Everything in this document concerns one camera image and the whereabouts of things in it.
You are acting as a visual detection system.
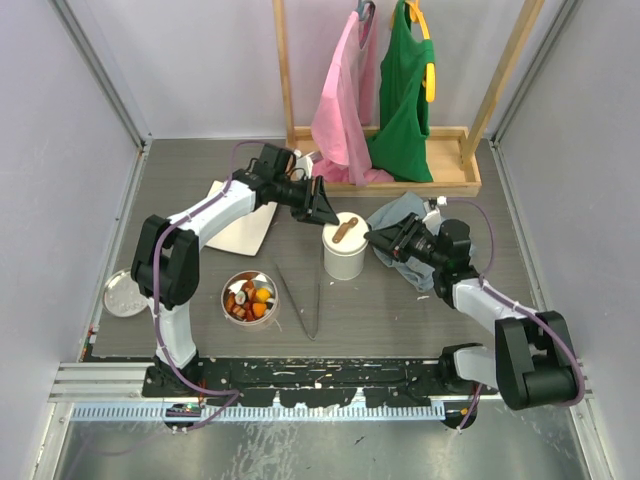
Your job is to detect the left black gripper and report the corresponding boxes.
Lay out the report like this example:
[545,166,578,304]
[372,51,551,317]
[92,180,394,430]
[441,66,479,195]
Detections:
[275,177,339,230]

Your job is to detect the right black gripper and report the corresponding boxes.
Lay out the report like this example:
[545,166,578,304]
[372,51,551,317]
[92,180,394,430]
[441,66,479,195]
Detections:
[363,213,444,271]

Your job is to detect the blue denim shorts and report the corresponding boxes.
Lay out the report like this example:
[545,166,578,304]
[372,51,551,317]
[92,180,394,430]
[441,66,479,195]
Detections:
[367,192,443,293]

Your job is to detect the white lid with brown strap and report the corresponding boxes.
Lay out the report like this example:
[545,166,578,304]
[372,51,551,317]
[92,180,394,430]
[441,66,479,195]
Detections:
[322,212,369,256]

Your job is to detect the tall white cylinder container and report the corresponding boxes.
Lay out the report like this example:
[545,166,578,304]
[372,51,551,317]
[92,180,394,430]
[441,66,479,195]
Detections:
[323,247,366,281]

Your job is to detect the pink metal bowl container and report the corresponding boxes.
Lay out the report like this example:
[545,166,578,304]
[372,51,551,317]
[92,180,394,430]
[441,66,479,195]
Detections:
[221,270,280,332]

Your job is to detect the food pieces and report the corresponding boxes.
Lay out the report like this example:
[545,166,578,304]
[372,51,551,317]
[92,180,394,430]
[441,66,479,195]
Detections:
[223,280,275,323]

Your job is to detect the metal tongs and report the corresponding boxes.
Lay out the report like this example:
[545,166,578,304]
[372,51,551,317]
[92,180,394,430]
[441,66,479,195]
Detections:
[273,256,322,341]

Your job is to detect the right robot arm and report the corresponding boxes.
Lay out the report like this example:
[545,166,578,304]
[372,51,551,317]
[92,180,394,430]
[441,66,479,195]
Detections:
[365,214,586,410]

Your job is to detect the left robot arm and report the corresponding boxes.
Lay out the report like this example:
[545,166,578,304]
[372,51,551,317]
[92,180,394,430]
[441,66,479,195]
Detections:
[131,143,339,396]

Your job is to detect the white square plate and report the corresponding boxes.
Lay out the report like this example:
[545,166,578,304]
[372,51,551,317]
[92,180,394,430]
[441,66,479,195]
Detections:
[199,200,277,256]

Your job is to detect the wooden clothes rack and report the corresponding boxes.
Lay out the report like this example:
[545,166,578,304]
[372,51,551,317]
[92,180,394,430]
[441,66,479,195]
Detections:
[273,1,543,197]

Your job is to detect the green hanging tank top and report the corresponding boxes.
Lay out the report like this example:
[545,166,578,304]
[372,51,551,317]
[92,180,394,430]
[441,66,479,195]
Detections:
[367,1,435,183]

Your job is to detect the pink hanging shirt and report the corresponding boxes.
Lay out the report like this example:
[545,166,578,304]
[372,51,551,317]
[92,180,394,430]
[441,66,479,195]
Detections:
[311,11,393,187]

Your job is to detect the yellow clothes hanger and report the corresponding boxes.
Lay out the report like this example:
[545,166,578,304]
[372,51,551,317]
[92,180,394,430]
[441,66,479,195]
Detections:
[389,0,438,104]

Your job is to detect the grey clothes hanger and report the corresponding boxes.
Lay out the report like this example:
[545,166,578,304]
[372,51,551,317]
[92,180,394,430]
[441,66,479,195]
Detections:
[355,0,376,21]

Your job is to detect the flat metal inner lid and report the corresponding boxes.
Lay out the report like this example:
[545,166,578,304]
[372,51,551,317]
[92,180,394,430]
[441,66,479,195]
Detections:
[102,269,148,318]

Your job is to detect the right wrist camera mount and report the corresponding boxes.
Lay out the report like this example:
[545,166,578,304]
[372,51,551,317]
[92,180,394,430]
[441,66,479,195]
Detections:
[422,196,448,228]

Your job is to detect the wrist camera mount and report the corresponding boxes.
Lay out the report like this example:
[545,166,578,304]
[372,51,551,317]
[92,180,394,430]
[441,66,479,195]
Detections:
[290,150,322,181]
[422,196,448,228]

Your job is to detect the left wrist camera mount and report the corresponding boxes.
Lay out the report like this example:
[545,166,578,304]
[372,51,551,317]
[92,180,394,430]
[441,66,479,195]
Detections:
[290,150,322,181]

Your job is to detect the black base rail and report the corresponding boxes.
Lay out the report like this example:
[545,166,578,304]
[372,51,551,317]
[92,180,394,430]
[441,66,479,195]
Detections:
[142,358,476,408]

